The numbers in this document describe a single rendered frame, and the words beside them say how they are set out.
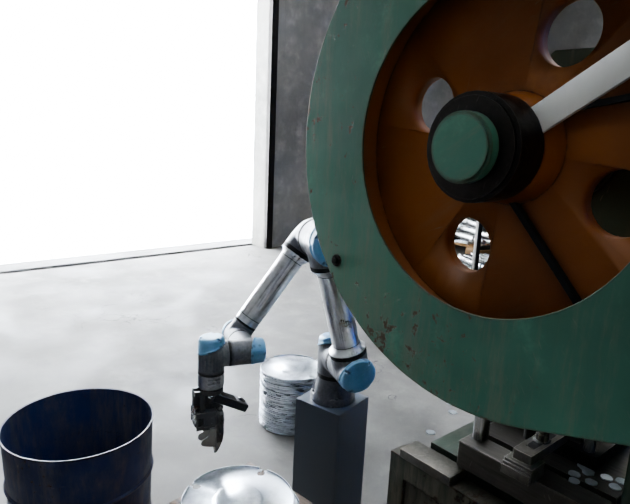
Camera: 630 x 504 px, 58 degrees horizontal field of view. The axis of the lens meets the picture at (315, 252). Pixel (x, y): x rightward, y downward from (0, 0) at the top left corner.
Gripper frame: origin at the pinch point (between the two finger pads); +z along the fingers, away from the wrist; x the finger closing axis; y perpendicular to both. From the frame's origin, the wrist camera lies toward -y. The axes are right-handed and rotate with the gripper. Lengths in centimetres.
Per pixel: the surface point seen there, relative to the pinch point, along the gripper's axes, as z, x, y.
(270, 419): 35, -69, -44
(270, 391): 21, -68, -43
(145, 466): 5.0, -5.7, 20.0
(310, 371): 14, -68, -62
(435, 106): -130, -507, -447
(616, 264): -78, 98, -27
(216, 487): 1.3, 16.6, 4.9
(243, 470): 1.3, 11.9, -4.1
